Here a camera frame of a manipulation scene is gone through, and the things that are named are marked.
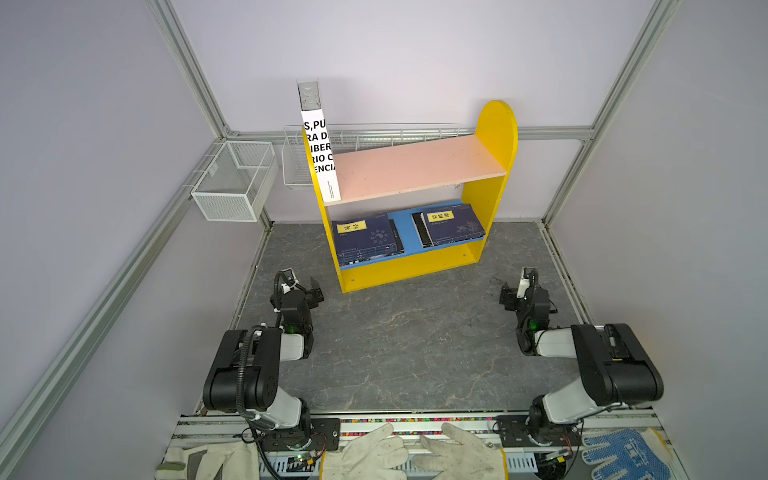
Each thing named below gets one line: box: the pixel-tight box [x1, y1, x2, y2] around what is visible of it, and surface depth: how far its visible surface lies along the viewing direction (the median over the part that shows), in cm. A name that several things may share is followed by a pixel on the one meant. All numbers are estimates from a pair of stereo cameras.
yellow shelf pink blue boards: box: [302, 100, 519, 293], surface depth 86 cm
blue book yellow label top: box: [416, 203, 486, 247], surface depth 98 cm
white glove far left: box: [155, 434, 260, 480], surface depth 71 cm
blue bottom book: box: [332, 212, 405, 267], surface depth 93 cm
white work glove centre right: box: [413, 423, 505, 480], surface depth 72 cm
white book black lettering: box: [297, 78, 342, 204], surface depth 60 cm
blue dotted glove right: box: [581, 427, 673, 480], surface depth 72 cm
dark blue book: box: [331, 212, 398, 268], surface depth 93 cm
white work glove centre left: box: [323, 423, 409, 480], surface depth 72 cm
